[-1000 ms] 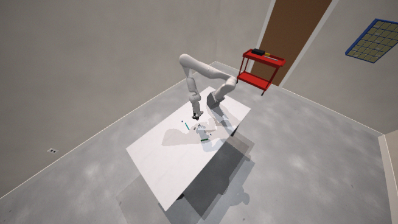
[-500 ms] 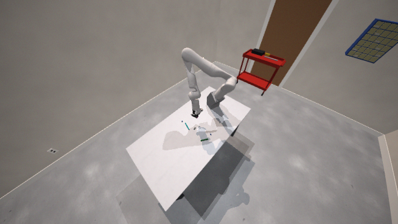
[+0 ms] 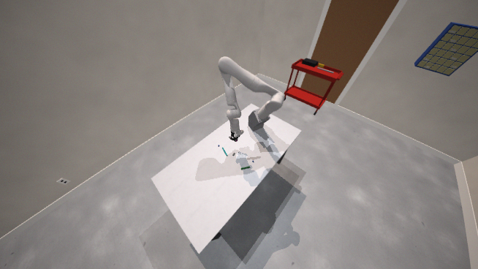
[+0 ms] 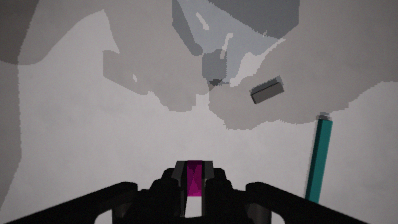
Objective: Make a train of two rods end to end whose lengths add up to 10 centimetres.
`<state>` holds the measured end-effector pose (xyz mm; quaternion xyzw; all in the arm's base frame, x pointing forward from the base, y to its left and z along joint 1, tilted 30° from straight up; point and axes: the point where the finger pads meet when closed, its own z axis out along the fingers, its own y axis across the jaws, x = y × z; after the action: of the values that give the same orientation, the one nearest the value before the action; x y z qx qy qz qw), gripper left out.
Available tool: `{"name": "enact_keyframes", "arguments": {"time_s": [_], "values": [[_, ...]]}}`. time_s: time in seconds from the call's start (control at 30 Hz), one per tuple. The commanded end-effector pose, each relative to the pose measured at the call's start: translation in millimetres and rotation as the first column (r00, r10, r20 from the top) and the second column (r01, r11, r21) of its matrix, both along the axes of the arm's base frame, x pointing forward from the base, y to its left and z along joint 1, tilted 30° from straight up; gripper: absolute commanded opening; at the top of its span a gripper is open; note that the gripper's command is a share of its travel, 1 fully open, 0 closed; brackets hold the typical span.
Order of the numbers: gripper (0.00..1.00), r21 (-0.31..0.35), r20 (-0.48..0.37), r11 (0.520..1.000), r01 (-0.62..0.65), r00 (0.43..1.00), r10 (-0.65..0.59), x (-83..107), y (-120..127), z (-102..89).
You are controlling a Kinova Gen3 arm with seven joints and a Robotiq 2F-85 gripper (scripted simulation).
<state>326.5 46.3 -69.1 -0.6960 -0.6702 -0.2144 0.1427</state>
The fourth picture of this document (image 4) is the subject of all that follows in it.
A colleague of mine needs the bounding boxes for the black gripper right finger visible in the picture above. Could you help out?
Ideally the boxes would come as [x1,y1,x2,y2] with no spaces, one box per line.
[201,161,368,224]

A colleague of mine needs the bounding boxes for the magenta rod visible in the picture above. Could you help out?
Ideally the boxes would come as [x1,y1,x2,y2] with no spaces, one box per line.
[187,160,203,196]

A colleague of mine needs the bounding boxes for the dark grey rectangular block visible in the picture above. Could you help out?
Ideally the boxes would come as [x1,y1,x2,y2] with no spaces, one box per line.
[251,82,284,104]

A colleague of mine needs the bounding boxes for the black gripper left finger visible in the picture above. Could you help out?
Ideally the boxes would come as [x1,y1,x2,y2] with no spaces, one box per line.
[5,161,188,224]

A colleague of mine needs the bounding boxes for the turquoise rod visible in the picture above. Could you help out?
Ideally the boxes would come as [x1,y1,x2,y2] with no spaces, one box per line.
[305,119,333,204]

